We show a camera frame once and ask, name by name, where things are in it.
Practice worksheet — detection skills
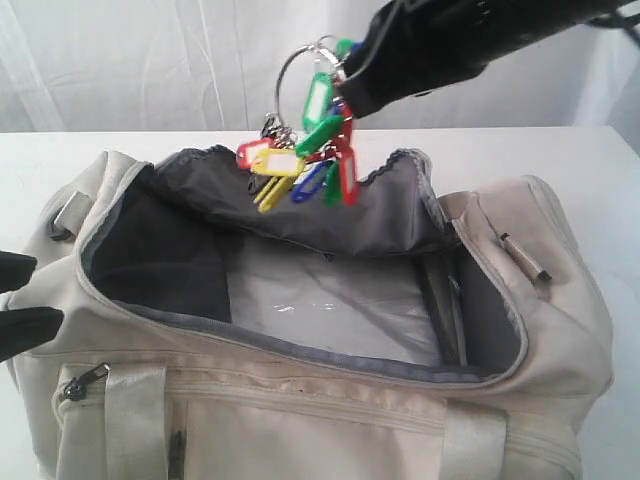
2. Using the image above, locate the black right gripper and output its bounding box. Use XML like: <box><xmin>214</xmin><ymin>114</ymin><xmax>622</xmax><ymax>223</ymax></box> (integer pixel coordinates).
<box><xmin>338</xmin><ymin>0</ymin><xmax>531</xmax><ymax>120</ymax></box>

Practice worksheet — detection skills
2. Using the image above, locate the colourful key tag bunch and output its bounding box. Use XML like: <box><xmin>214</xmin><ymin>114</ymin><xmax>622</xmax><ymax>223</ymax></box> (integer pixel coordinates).
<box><xmin>236</xmin><ymin>35</ymin><xmax>360</xmax><ymax>214</ymax></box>

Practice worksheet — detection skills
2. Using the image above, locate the cream white duffel bag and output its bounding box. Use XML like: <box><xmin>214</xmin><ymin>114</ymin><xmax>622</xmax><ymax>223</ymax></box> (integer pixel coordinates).
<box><xmin>2</xmin><ymin>145</ymin><xmax>613</xmax><ymax>479</ymax></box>

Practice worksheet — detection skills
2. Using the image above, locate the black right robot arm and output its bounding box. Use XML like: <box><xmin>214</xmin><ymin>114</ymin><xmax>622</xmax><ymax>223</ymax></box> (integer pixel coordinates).
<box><xmin>338</xmin><ymin>0</ymin><xmax>639</xmax><ymax>118</ymax></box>

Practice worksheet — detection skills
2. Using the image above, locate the white backdrop curtain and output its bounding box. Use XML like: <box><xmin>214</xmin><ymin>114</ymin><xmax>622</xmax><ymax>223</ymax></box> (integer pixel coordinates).
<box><xmin>1</xmin><ymin>1</ymin><xmax>639</xmax><ymax>134</ymax></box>

